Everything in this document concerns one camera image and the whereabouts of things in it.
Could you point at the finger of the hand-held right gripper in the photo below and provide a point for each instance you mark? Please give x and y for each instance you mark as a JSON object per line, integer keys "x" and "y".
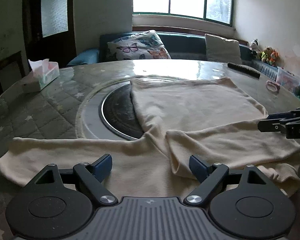
{"x": 271, "y": 126}
{"x": 280, "y": 116}

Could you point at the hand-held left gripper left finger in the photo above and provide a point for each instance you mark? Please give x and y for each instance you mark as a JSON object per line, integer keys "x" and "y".
{"x": 103, "y": 166}

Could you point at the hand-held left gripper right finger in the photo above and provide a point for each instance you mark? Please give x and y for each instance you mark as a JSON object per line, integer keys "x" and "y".
{"x": 197, "y": 167}

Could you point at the cream sweater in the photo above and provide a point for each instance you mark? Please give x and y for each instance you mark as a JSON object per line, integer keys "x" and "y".
{"x": 190, "y": 100}

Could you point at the clear plastic storage box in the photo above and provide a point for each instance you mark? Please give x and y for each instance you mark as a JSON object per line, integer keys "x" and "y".
{"x": 289, "y": 80}

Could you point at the round black hot plate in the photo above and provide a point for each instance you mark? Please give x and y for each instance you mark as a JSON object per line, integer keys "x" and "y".
{"x": 117, "y": 112}

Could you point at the orange plush toy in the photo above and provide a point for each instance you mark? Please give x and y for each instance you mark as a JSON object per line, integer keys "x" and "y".
{"x": 273, "y": 58}

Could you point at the black remote control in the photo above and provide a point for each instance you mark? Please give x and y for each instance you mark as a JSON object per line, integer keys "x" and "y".
{"x": 244, "y": 69}

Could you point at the yellow green plush toy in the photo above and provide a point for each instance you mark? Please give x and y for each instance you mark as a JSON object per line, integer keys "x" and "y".
{"x": 266, "y": 55}

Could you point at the black and white plush toy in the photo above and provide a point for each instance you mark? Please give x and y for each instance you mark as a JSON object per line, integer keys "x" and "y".
{"x": 253, "y": 47}

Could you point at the plain white pillow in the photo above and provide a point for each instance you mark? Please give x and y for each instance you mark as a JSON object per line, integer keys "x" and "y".
{"x": 222, "y": 48}

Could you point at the tissue box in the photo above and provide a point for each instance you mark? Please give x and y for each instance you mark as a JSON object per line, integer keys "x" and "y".
{"x": 39, "y": 76}

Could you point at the blue sofa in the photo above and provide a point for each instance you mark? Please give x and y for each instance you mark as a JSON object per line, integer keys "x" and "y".
{"x": 185, "y": 43}

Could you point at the butterfly print pillow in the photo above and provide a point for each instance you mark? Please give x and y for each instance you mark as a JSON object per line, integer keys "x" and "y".
{"x": 137, "y": 46}

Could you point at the dark wooden chair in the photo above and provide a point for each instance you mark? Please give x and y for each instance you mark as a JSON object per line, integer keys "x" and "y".
{"x": 9, "y": 72}

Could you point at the dark wooden door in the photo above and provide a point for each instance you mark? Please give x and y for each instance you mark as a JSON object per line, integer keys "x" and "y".
{"x": 54, "y": 17}

